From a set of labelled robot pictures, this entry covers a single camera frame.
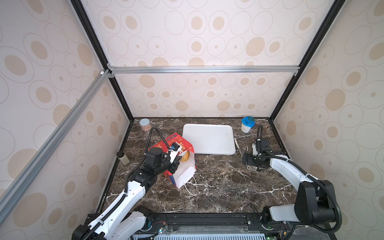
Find red paper gift bag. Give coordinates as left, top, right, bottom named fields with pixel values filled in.
left=164, top=133, right=197, bottom=189

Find round fake bread bun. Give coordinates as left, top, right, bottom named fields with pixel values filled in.
left=180, top=151, right=190, bottom=163

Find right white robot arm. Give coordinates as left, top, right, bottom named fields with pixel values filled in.
left=241, top=126, right=343, bottom=234

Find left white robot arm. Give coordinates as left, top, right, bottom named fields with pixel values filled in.
left=72, top=143, right=182, bottom=240

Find white cup blue lid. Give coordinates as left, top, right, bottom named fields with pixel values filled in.
left=241, top=116, right=256, bottom=134

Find white rectangular tray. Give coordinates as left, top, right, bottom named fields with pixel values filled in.
left=182, top=124, right=236, bottom=155

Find small brown bottle black cap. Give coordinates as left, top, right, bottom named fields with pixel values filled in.
left=116, top=151, right=130, bottom=166

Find clear jar pink contents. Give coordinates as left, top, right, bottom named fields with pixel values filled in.
left=139, top=118, right=152, bottom=132

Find left diagonal aluminium bar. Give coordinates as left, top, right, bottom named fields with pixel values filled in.
left=1, top=69, right=111, bottom=224

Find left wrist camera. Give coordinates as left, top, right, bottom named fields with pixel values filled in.
left=170, top=142, right=182, bottom=165

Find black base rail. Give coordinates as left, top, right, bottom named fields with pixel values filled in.
left=83, top=212, right=337, bottom=240

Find horizontal aluminium frame bar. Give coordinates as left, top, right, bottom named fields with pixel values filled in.
left=110, top=65, right=300, bottom=74

